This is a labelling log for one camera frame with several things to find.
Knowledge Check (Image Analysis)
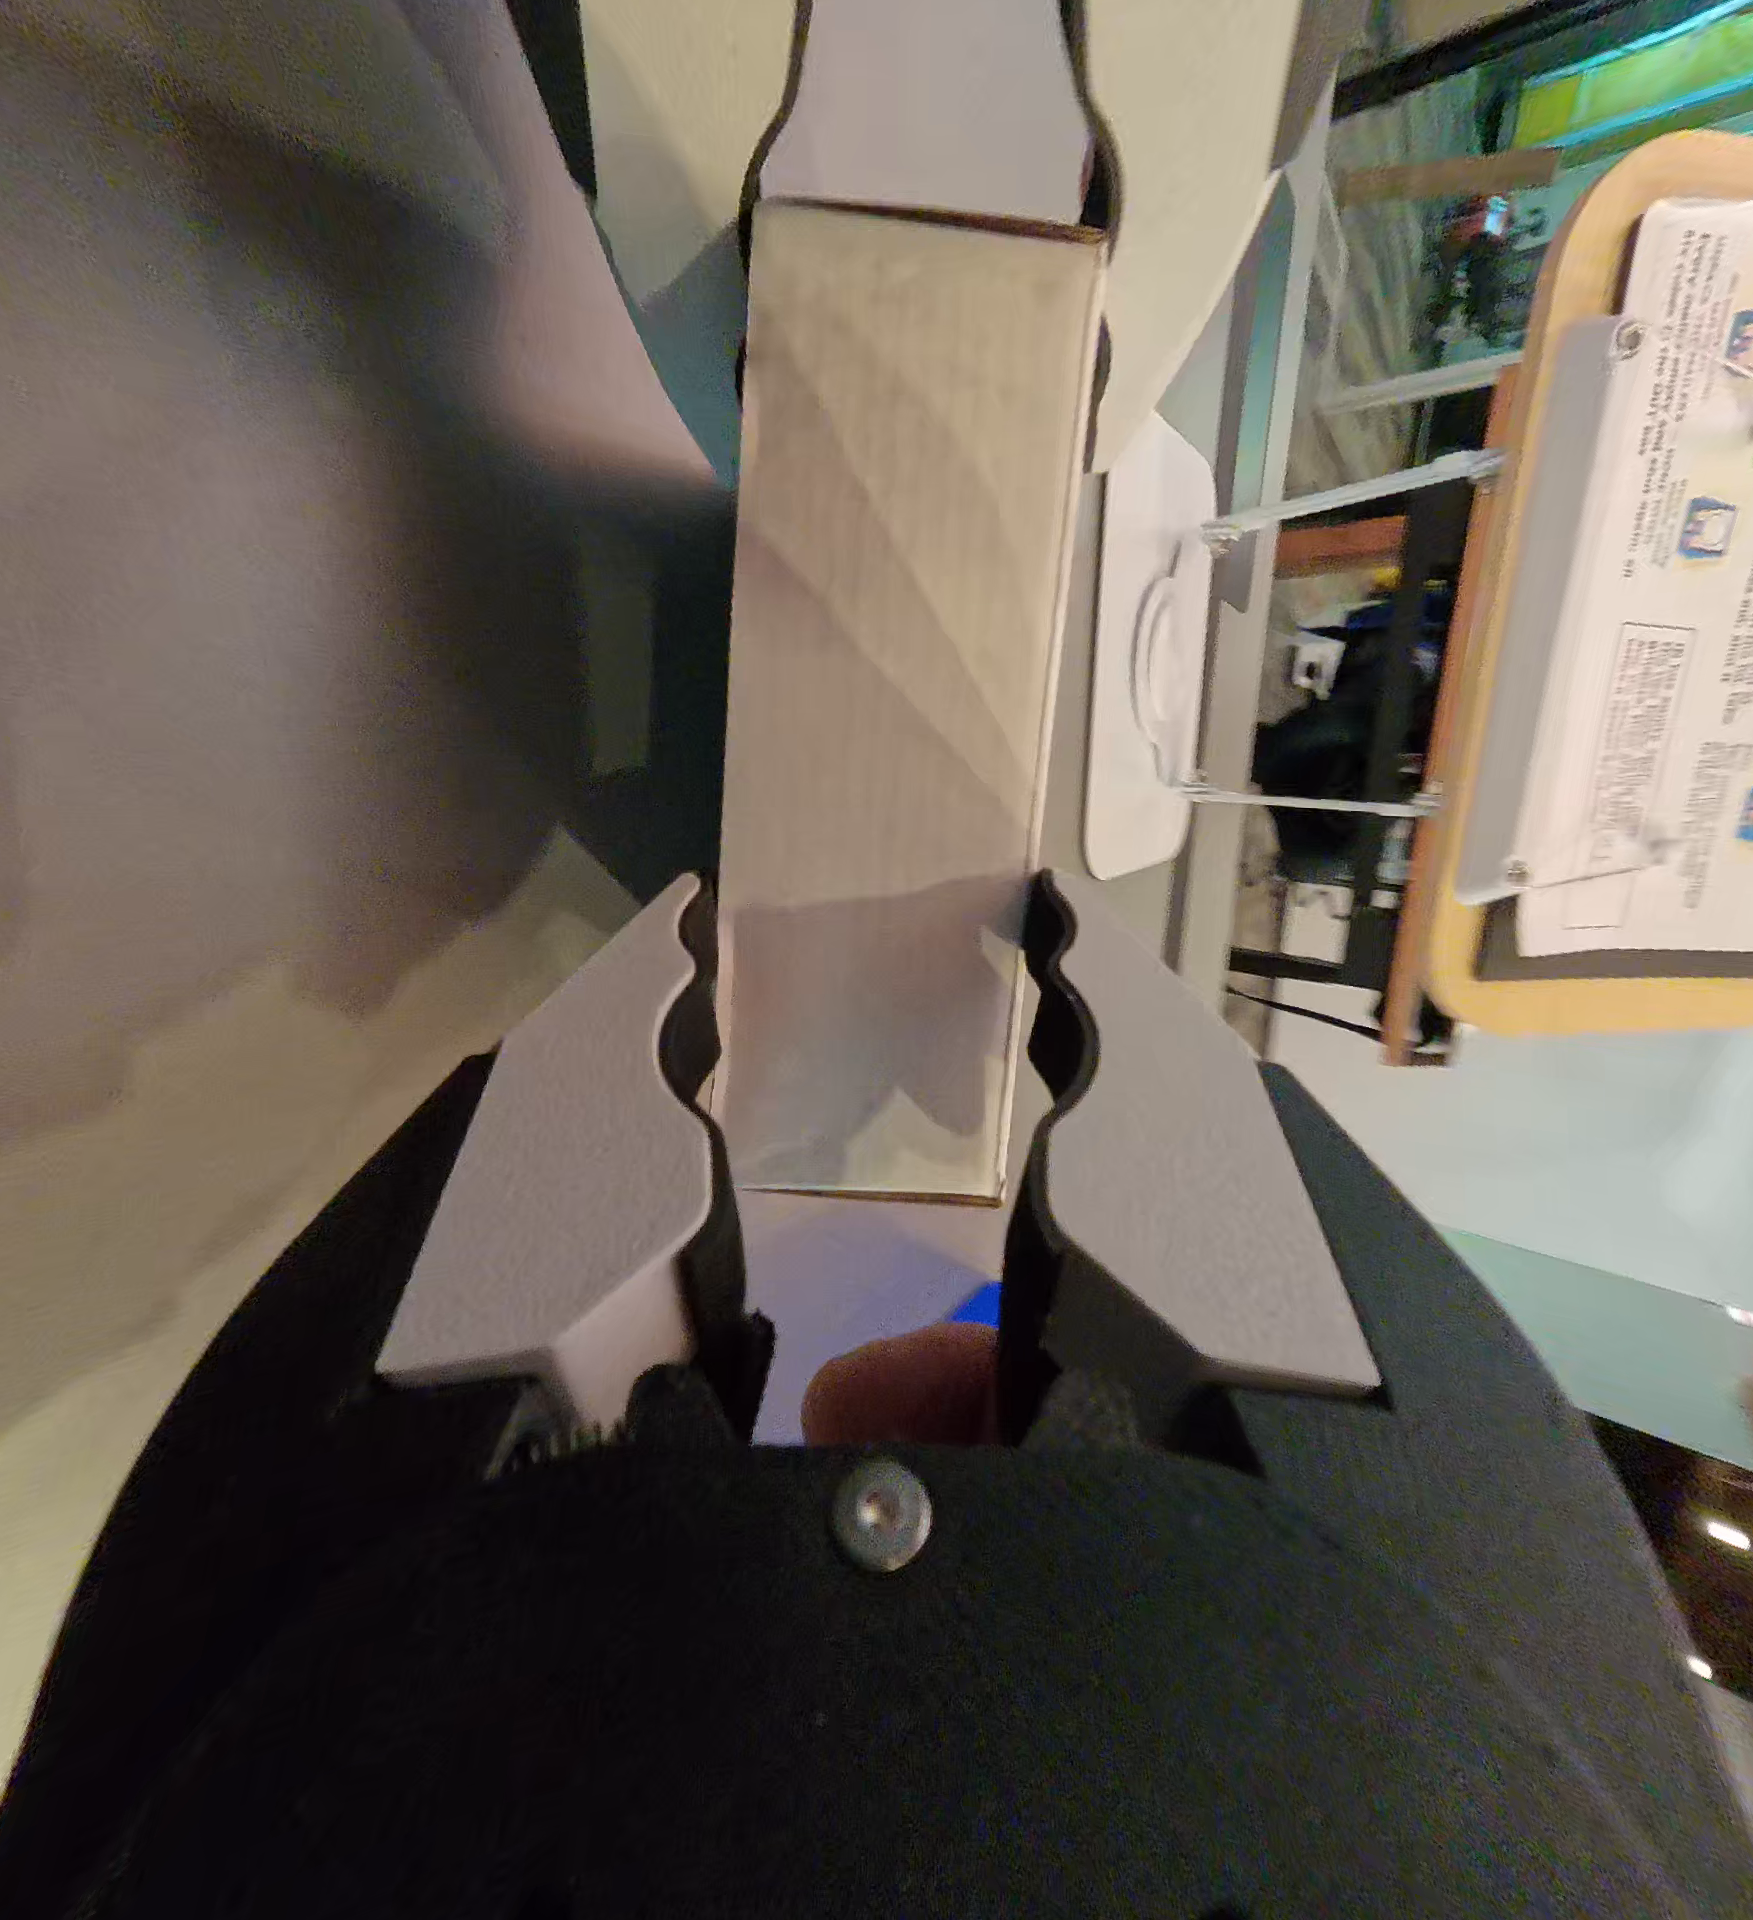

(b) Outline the clear acrylic strut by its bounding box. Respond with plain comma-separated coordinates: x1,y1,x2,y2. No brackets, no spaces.
1203,448,1508,544
1176,776,1445,821

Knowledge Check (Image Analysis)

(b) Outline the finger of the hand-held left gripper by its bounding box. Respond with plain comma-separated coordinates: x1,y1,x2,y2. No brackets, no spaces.
1063,0,1344,475
509,0,814,488

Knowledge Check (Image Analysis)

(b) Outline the white cardboard box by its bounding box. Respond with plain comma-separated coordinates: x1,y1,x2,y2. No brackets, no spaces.
708,0,1122,1210

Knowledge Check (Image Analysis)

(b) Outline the printed paper sheet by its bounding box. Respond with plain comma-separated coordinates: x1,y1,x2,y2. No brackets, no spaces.
1513,199,1753,963

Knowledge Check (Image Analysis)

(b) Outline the brown wooden crossbar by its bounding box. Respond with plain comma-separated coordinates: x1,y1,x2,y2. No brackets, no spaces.
1272,515,1411,580

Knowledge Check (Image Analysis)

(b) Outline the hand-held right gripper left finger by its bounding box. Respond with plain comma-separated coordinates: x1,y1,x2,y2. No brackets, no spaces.
375,873,776,1439

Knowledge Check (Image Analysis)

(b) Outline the clear acrylic bracket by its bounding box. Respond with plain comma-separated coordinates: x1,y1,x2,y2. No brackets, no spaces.
1131,532,1223,789

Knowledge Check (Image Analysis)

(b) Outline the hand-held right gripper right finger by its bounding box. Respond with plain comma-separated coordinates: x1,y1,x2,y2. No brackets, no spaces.
997,869,1386,1445

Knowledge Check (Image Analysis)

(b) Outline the person's right hand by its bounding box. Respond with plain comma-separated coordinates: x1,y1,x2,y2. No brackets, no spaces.
800,1320,1005,1451

